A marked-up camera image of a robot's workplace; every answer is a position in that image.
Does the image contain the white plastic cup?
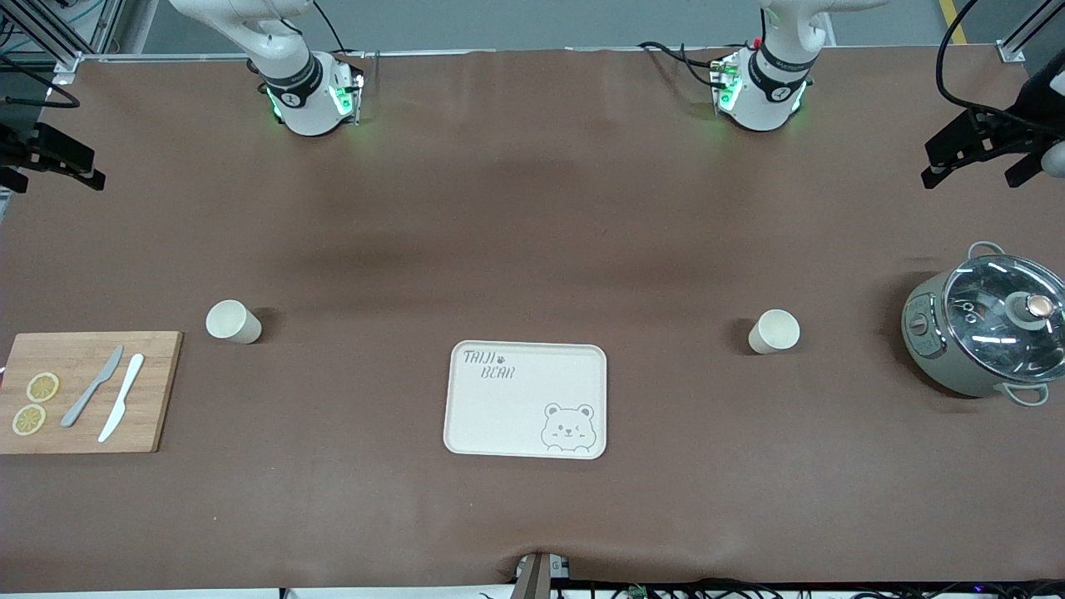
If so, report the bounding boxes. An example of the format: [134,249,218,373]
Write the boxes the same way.
[206,299,263,345]
[747,309,801,355]

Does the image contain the cream tray with bear print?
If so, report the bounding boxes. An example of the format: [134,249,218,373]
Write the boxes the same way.
[443,340,608,460]

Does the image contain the grey plastic knife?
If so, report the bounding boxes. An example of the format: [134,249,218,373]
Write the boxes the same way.
[60,345,125,428]

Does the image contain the white plastic knife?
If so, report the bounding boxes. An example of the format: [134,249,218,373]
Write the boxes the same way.
[97,354,146,443]

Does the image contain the wooden cutting board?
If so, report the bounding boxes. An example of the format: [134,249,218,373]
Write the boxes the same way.
[0,331,184,455]

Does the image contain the brown table cover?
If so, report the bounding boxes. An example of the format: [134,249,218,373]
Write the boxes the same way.
[0,46,1065,593]

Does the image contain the metal table clamp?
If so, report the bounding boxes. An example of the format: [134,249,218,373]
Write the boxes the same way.
[514,552,572,599]

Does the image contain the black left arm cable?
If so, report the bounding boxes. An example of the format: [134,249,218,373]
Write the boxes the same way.
[936,0,1065,138]

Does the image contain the aluminium frame post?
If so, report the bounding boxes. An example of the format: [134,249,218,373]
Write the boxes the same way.
[998,0,1065,63]
[0,0,126,84]

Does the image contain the black base cables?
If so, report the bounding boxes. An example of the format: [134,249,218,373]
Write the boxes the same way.
[637,40,729,91]

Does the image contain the black base cable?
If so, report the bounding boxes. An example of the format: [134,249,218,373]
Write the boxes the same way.
[312,0,349,55]

